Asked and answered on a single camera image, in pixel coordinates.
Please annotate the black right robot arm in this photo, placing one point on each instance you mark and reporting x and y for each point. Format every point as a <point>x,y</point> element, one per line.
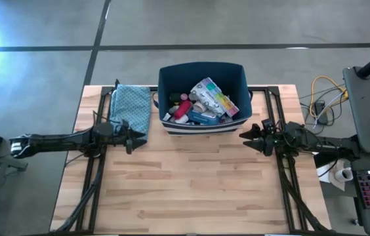
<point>329,144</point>

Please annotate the white bottle purple label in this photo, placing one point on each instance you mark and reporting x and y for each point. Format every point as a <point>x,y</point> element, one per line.
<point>227,119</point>

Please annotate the white pill bottle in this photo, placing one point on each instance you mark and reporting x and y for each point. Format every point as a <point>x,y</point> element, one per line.
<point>173,109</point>
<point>191,97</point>
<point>182,119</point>

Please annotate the dark green square pad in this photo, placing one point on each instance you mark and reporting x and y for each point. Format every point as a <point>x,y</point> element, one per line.
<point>175,97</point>

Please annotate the white mug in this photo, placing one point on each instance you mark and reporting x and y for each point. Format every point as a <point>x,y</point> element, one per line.
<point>344,174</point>

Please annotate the blue first aid kit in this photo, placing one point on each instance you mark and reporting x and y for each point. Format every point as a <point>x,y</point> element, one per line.
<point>203,118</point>

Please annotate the grey desk top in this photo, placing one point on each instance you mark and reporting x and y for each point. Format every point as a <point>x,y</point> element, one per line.
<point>368,105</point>

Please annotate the blue patterned cloth pouch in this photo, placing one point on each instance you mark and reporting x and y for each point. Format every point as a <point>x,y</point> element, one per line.
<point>129,105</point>

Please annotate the white paper napkin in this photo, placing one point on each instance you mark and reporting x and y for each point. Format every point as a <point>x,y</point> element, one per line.
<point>326,173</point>

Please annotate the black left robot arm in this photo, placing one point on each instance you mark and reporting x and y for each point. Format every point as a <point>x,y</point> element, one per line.
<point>57,142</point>

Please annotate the black power adapter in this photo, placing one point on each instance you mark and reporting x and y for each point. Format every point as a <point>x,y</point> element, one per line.
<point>320,109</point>

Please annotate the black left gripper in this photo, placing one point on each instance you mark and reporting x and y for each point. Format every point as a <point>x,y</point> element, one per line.
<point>117,137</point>

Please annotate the rainbow weekly pill organizer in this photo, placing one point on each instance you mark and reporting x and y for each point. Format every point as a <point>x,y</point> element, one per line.
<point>222,98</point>

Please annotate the grey side stand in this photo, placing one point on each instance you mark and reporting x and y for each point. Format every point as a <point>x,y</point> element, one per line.
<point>4,160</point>

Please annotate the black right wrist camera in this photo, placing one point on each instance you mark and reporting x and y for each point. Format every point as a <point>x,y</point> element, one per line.
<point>268,125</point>

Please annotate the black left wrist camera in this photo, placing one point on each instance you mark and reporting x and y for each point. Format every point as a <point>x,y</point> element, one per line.
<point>104,128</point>

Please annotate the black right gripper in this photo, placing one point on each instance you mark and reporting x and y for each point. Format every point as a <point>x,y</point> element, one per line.
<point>283,141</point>

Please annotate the patterned wipes packet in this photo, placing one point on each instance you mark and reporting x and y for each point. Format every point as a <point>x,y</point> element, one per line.
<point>203,96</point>

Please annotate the black desk support bar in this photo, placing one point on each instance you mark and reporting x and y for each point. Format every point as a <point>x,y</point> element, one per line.
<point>322,160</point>

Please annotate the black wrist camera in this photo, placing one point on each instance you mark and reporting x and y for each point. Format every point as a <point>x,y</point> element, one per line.
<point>104,128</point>
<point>268,125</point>

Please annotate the navy fabric basket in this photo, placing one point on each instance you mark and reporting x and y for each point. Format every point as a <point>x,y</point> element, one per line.
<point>178,75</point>

